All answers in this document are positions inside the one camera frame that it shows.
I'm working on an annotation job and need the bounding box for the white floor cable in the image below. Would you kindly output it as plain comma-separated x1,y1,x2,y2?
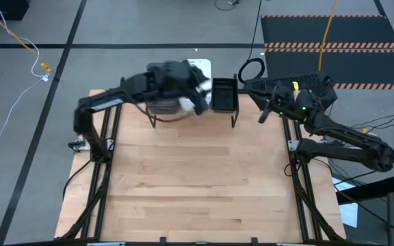
0,0,49,153

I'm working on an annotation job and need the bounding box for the black aluminium table frame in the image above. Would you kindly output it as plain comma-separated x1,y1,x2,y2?
281,115,347,243
60,102,124,242

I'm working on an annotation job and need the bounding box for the thin black floor cable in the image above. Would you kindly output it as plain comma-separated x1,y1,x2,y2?
213,0,243,12

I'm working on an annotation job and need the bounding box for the black box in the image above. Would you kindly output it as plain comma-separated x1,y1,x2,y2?
0,0,30,21

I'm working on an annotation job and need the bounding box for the black hanging cable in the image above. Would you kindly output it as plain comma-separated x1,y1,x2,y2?
237,0,267,85

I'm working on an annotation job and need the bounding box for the black hazard-striped floor mat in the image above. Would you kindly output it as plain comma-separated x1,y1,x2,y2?
260,14,394,92

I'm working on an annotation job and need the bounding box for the translucent grey plastic basket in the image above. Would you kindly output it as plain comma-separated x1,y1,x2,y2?
146,62,181,110
146,98,181,115

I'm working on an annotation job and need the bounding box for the black slotted plastic basket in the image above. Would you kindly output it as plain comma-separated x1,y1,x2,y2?
211,77,239,113

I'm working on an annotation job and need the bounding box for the black bar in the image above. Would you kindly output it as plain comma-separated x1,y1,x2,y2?
335,174,394,206

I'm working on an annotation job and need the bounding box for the white plastic basket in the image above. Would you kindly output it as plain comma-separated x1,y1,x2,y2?
178,97,213,113
178,58,213,110

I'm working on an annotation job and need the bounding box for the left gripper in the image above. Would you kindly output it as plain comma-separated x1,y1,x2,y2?
142,60,211,115

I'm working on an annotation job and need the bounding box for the yellow hanging cable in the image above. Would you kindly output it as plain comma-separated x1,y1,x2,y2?
317,0,339,72

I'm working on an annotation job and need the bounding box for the white paper sheet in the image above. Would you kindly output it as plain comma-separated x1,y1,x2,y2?
332,176,359,229

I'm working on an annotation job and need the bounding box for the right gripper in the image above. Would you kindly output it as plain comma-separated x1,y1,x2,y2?
243,73,339,124

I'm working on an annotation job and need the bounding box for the orange floor cable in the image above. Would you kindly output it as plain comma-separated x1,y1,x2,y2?
0,1,53,74

